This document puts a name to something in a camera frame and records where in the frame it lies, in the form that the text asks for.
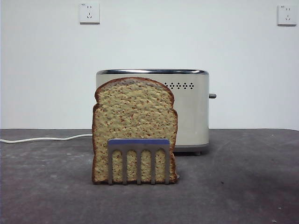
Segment brown-crusted bread slice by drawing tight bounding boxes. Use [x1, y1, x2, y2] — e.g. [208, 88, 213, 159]
[91, 77, 178, 185]

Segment steel toast rack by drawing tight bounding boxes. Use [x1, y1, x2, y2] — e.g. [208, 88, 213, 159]
[107, 138, 180, 186]

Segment cream and steel toaster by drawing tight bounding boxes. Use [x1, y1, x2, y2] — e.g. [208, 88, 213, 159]
[96, 69, 210, 156]

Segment white power cable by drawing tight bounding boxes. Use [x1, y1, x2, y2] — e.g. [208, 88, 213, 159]
[0, 133, 93, 144]

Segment white wall socket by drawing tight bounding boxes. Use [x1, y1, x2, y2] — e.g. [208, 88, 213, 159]
[277, 4, 297, 26]
[79, 2, 100, 24]

